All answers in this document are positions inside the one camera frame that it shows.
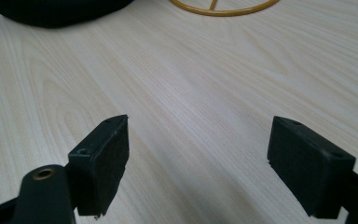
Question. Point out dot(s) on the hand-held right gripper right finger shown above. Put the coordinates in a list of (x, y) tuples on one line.
[(307, 168)]

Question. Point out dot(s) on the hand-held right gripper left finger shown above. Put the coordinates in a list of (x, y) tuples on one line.
[(101, 174)]

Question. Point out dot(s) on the black fabric object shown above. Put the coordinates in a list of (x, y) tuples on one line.
[(54, 11)]

